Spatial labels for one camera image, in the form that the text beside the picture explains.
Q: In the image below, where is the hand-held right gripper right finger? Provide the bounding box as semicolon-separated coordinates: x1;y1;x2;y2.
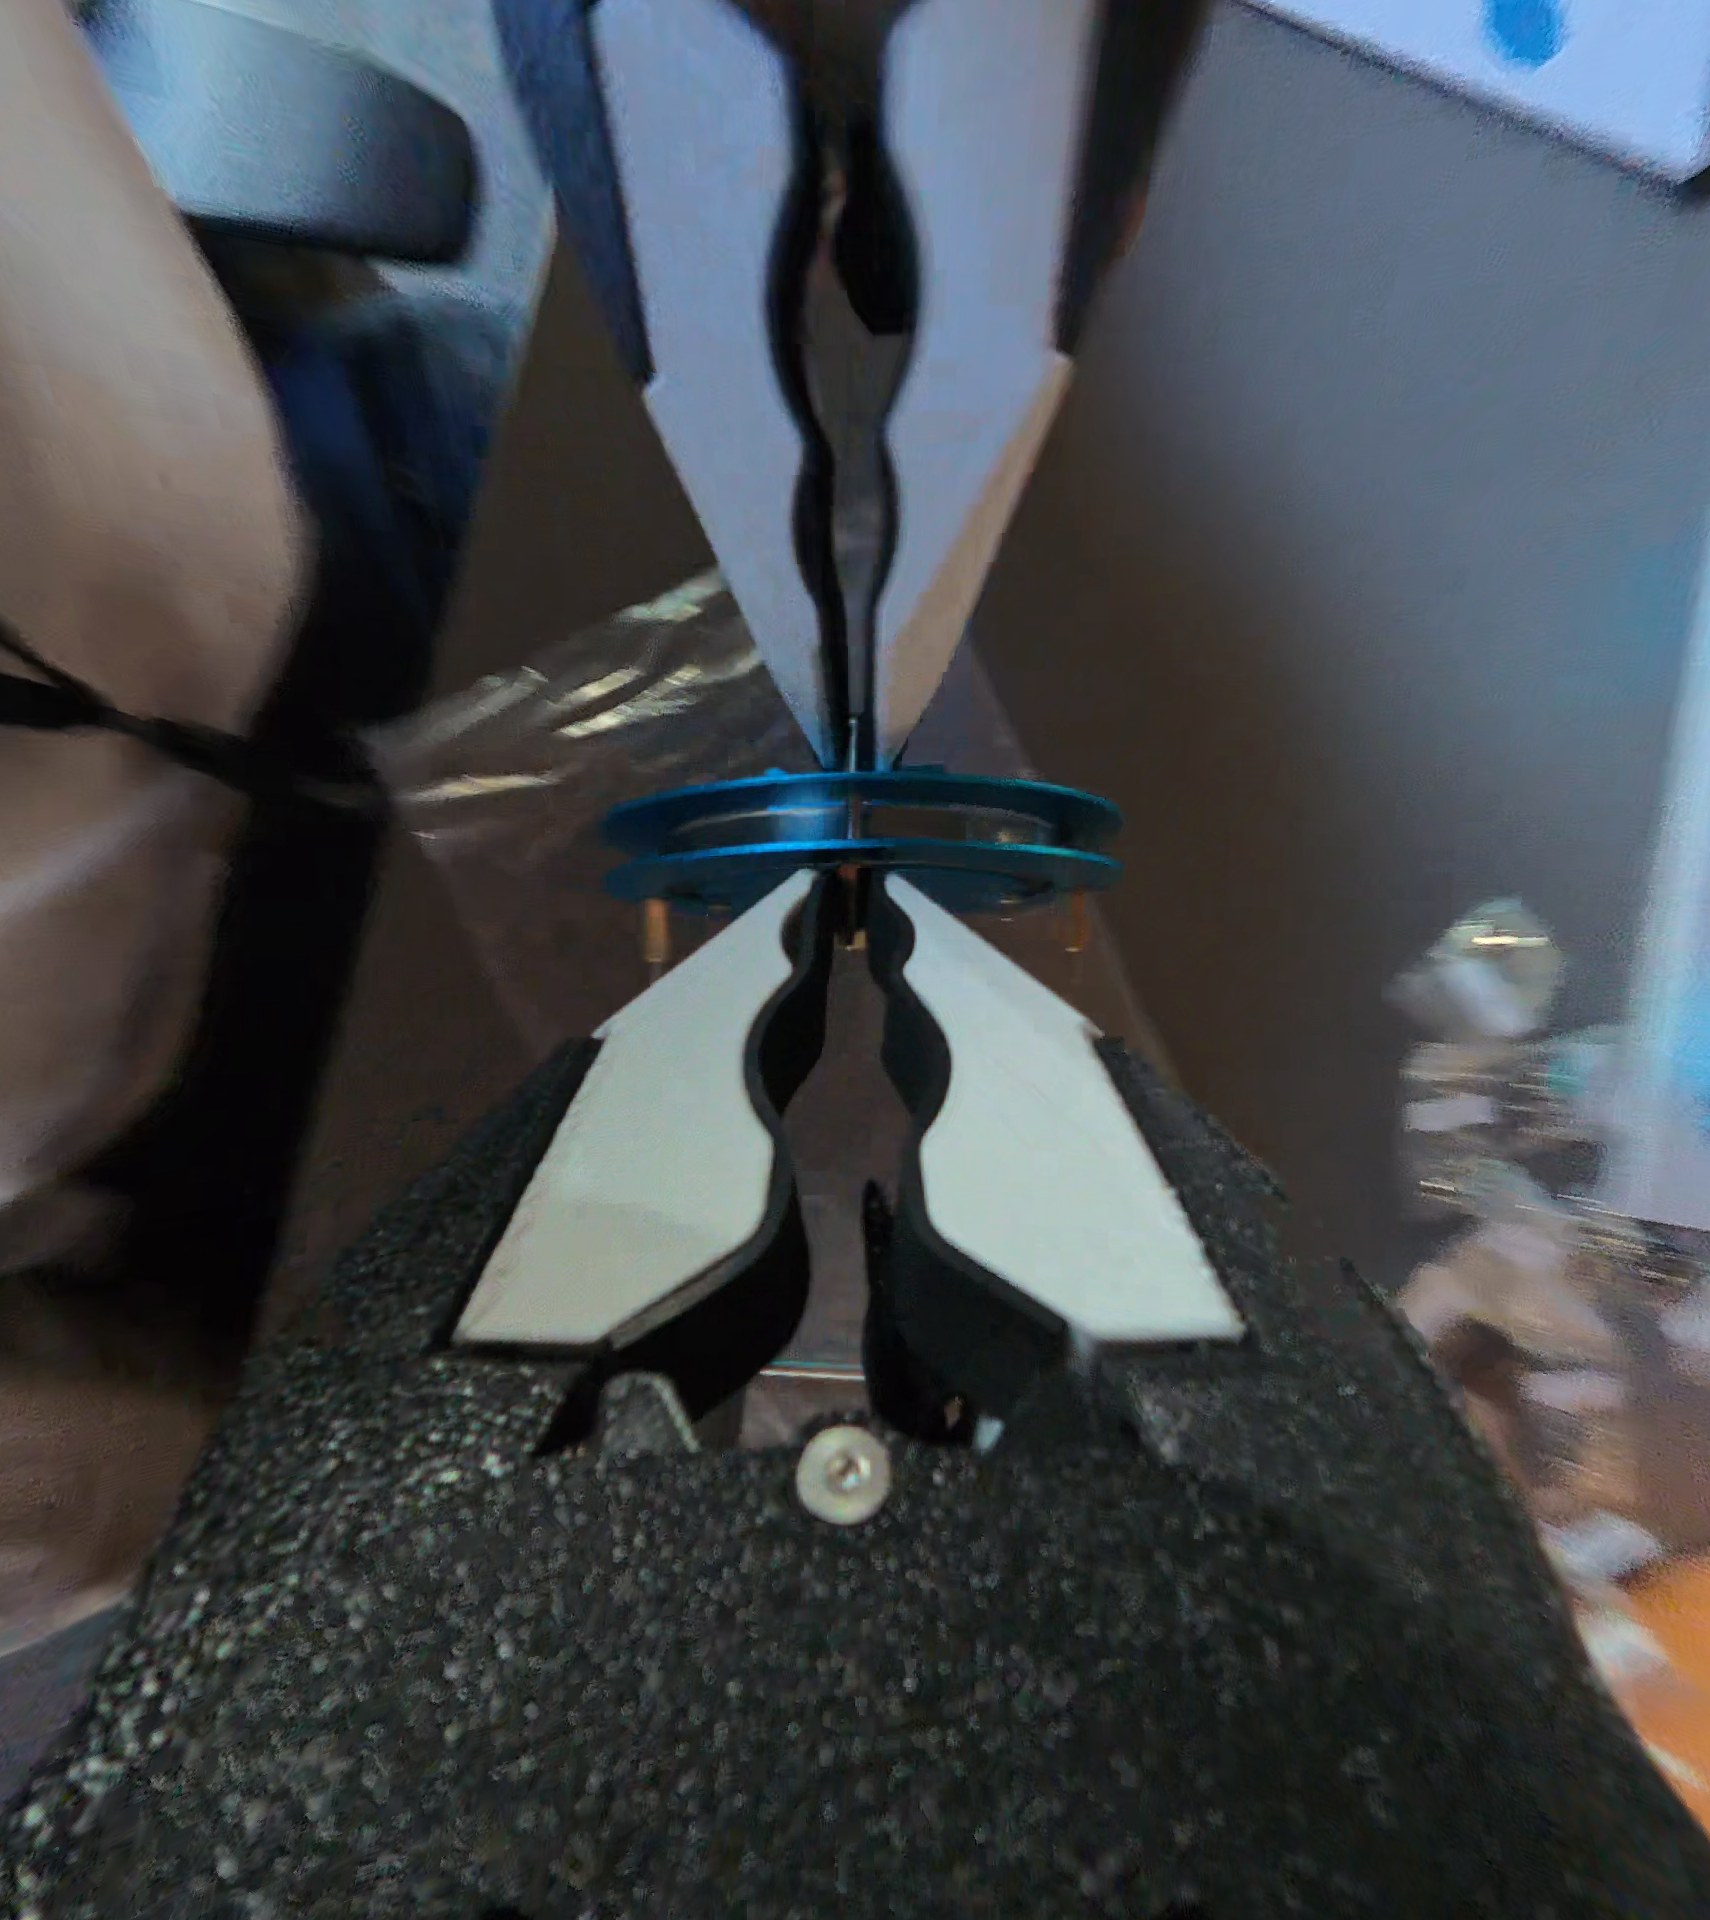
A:
858;869;1247;1449

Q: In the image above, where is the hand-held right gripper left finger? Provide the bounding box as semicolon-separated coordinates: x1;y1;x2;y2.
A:
453;869;835;1454

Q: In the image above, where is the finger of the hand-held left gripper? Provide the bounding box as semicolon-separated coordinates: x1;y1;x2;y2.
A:
592;0;856;771
852;0;1097;762

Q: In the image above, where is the blue round metal turntable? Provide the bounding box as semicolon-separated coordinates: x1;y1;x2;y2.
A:
597;765;1128;964

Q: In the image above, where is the grey office chair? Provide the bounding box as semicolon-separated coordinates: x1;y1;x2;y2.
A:
90;0;555;302

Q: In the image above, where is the dark blue cloth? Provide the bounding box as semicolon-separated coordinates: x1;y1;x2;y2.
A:
262;284;515;725

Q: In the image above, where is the large clear plastic bag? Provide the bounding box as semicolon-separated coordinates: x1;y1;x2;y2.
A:
373;571;1186;1083

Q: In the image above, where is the pile of small screw bags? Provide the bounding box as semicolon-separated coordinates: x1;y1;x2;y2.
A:
1387;896;1710;1591

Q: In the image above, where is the white instruction sheet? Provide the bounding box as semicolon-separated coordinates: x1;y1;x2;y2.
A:
1245;0;1710;190

